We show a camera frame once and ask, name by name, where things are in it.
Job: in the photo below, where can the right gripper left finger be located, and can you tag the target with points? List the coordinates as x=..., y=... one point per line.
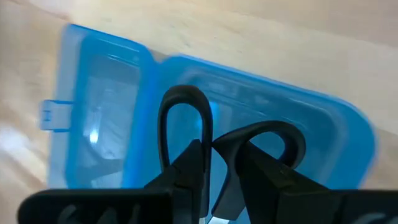
x=124, y=205

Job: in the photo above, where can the translucent blue supply box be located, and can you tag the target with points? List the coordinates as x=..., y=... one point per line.
x=109, y=93

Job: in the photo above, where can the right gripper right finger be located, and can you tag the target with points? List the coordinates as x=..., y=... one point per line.
x=295, y=202

